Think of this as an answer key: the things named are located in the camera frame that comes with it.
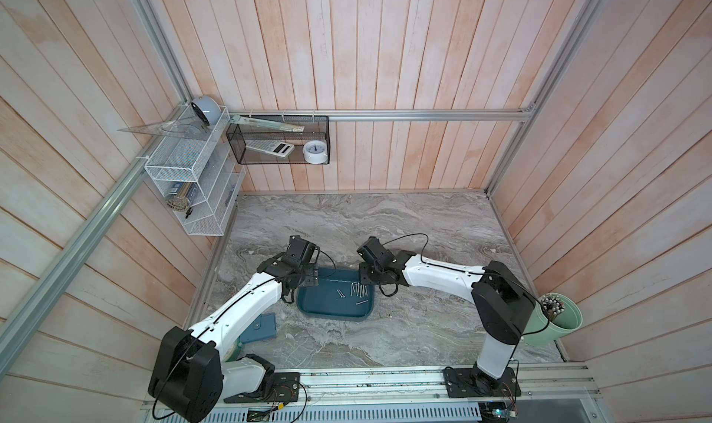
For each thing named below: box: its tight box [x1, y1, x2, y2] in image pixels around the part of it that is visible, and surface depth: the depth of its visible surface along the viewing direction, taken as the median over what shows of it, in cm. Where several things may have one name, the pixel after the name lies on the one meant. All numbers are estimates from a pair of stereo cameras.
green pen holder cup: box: [521, 292, 584, 347], surface depth 73 cm
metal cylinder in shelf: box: [165, 181, 198, 212], surface depth 78 cm
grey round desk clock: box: [190, 95, 222, 126], surface depth 85 cm
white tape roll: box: [302, 140, 329, 165], surface depth 97 cm
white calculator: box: [244, 140, 295, 158], surface depth 100 cm
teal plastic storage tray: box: [296, 267, 375, 321], surface depth 91 cm
